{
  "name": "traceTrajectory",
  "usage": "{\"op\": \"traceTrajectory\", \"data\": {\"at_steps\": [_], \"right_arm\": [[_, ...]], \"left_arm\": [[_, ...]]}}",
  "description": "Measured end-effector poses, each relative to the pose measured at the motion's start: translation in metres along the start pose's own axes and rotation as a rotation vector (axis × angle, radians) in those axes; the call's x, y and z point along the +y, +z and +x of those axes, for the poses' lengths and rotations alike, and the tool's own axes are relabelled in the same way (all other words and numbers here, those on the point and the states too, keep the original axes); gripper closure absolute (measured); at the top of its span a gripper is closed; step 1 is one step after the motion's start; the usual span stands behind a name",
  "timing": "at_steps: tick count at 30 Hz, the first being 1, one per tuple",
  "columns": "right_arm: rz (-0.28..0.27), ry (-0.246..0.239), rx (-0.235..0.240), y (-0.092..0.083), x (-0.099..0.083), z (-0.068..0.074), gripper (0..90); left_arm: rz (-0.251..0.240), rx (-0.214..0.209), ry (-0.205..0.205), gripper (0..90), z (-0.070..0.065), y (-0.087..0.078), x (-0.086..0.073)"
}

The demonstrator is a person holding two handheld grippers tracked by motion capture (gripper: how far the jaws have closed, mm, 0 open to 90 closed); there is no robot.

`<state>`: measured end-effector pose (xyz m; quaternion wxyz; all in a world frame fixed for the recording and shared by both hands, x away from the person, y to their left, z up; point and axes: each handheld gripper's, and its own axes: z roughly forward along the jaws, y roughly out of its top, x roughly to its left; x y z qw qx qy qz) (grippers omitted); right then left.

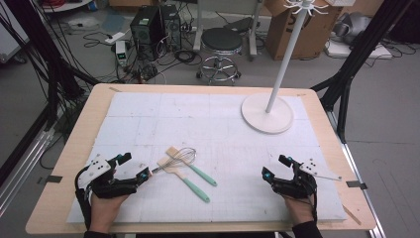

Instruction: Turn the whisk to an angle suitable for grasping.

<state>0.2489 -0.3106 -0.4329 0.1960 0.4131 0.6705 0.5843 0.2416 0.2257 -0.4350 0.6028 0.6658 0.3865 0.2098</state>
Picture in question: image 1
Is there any black flat pad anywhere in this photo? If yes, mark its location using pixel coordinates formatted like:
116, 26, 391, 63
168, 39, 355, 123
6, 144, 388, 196
223, 16, 256, 35

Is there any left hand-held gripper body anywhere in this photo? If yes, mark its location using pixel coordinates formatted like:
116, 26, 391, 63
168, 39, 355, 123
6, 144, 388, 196
75, 153, 140, 200

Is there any black computer tower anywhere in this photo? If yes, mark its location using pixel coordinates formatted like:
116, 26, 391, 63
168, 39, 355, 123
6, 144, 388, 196
159, 3, 183, 53
129, 5, 166, 62

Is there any grey bag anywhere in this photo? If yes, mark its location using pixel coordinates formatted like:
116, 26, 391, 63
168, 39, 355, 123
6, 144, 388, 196
333, 11, 372, 46

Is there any white flat panel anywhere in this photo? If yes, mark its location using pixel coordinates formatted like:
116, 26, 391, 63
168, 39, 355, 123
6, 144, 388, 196
325, 39, 394, 60

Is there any white power strip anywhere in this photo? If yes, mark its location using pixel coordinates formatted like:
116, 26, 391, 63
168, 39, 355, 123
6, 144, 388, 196
104, 31, 127, 46

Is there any white hook stand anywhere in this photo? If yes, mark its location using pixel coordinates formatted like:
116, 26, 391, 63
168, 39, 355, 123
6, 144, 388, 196
241, 0, 331, 135

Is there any left hand-held gripper cable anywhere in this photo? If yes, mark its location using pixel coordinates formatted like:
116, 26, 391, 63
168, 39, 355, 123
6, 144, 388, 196
74, 168, 92, 231

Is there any brown tape strip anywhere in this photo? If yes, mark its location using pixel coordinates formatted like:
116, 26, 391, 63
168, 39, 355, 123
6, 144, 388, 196
341, 204, 363, 227

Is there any cardboard box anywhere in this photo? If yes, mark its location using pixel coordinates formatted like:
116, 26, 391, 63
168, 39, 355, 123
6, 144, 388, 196
263, 0, 345, 61

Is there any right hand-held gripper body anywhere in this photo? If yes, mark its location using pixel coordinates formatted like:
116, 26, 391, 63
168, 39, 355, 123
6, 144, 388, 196
270, 158, 343, 201

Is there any black frame stand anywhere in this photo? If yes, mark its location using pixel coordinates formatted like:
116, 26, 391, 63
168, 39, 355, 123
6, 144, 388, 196
310, 0, 414, 145
0, 0, 101, 133

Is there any metal wire whisk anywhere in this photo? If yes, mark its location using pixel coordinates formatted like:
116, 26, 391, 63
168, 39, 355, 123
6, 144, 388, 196
152, 147, 198, 175

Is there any hand-held gripper cable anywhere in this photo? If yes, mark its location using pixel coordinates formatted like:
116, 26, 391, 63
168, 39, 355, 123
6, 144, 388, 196
74, 168, 92, 231
308, 182, 320, 229

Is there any black round stool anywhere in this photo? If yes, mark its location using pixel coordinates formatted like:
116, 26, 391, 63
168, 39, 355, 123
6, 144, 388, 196
196, 27, 244, 86

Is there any coiled black cable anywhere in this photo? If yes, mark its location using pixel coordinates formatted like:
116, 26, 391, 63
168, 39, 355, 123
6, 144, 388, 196
173, 49, 203, 66

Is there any white round table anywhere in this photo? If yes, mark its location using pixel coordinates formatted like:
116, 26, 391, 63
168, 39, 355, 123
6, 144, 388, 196
39, 0, 94, 14

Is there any tangle of cables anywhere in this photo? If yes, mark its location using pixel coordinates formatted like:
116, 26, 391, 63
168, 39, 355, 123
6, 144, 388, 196
115, 59, 168, 85

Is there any wooden spatula teal handle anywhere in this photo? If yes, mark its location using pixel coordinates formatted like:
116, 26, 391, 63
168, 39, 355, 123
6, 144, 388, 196
157, 156, 212, 204
165, 146, 219, 187

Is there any person's right hand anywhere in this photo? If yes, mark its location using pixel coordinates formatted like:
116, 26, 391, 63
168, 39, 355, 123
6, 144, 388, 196
282, 193, 317, 228

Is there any right hand-held gripper cable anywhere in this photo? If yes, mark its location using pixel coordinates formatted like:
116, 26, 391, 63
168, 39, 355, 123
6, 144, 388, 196
308, 182, 320, 229

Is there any white cabinet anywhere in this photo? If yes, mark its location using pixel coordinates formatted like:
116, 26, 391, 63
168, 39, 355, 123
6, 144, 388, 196
0, 13, 30, 64

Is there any person's left hand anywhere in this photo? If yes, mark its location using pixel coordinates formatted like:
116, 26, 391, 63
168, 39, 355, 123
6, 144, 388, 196
88, 192, 130, 234

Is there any black tape piece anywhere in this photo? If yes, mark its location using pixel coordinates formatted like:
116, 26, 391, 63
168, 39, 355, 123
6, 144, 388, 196
37, 175, 63, 185
346, 180, 368, 190

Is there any aluminium rail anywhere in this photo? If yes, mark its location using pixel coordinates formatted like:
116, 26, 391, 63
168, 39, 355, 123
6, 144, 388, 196
326, 110, 387, 238
0, 127, 55, 216

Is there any small device with green display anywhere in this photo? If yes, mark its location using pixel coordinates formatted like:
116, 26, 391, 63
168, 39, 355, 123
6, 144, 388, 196
114, 40, 130, 67

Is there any white foam mat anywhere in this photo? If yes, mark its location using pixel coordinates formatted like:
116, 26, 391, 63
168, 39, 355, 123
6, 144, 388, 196
65, 91, 348, 224

